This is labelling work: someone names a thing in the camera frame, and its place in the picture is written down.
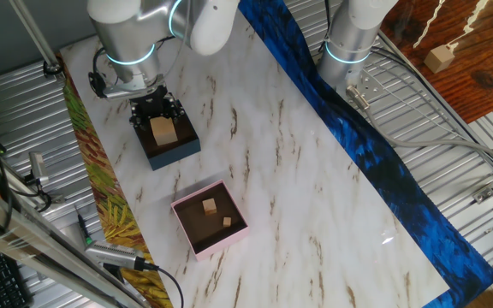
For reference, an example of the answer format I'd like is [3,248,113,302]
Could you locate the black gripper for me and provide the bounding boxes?
[128,85,187,128]

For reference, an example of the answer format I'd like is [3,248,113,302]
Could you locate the large wooden block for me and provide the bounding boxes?
[149,115,179,147]

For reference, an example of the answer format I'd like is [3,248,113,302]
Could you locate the dark blue open box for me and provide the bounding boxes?
[129,99,202,171]

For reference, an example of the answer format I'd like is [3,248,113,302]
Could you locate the pink open box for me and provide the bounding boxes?
[170,179,250,262]

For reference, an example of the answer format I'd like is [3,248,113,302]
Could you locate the yellow green painted cloth strip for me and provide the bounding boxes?
[57,53,175,308]

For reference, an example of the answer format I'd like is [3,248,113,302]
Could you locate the metal clamp tool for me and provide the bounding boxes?
[28,151,50,186]

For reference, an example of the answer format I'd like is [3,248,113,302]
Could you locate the green black screwdriver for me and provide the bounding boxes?
[77,212,94,247]

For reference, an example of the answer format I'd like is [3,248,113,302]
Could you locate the grey metal pole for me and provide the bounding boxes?
[9,0,63,78]

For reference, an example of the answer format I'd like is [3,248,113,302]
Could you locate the white marble pattern board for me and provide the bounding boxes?
[60,8,451,308]

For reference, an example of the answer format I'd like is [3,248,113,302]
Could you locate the blue painted cloth strip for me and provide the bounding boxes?
[237,0,493,308]

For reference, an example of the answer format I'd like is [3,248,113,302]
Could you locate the medium wooden cube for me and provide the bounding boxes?
[423,44,456,74]

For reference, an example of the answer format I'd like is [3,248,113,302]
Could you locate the brown wooden table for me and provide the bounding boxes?
[378,0,493,125]

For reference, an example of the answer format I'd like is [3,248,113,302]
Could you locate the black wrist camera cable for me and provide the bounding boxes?
[87,45,109,98]

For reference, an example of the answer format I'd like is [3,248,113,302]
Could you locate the black small camera cable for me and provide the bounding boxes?
[13,175,54,214]

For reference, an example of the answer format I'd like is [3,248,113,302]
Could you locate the silver ribbed camera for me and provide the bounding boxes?
[84,240,145,271]

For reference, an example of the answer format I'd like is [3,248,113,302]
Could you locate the black ribbed camera cable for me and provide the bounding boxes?
[134,258,186,308]

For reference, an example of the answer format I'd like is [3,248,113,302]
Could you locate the aluminium frame beam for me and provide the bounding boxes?
[0,177,149,308]

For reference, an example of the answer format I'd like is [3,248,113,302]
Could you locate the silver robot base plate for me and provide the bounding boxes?
[336,68,387,102]

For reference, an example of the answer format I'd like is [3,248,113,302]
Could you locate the black base cable bundle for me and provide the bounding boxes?
[370,45,493,175]

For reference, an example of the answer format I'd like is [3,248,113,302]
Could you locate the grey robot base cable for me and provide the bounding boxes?
[344,85,493,172]

